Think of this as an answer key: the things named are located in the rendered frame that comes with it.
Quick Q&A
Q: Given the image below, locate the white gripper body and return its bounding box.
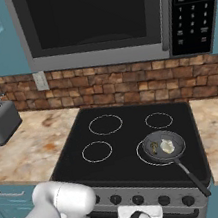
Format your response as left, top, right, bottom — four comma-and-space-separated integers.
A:
114, 198, 165, 218

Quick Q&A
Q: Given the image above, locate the black frying pan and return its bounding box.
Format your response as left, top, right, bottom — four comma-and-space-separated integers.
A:
139, 123, 213, 208

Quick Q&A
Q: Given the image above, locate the brown mushroom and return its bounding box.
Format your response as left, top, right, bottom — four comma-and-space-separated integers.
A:
148, 140, 160, 154

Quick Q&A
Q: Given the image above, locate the white garlic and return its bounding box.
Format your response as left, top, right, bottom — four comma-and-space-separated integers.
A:
158, 137, 178, 157

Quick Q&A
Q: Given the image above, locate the black stove knob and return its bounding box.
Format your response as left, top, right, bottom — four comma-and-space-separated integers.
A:
108, 192, 124, 207
93, 193, 102, 206
156, 193, 173, 208
130, 192, 146, 207
180, 193, 197, 209

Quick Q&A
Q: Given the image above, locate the black hob stove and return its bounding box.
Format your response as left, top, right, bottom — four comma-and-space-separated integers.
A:
38, 87, 218, 218

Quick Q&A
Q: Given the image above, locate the grey toaster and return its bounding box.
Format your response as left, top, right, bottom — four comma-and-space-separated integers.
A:
0, 95, 28, 149

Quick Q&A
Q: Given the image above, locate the microwave door with dark window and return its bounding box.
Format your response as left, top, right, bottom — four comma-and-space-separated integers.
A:
4, 0, 177, 78

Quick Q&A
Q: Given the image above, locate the grey microwave oven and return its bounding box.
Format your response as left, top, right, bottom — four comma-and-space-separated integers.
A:
4, 0, 218, 87

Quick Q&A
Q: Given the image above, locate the black oven door handle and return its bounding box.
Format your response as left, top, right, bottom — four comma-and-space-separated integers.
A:
159, 207, 201, 218

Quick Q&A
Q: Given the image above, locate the white wall outlet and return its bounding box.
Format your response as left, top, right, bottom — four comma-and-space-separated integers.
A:
31, 69, 51, 93

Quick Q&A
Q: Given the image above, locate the grey microwave door handle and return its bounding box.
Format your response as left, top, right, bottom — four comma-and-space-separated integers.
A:
153, 0, 187, 53

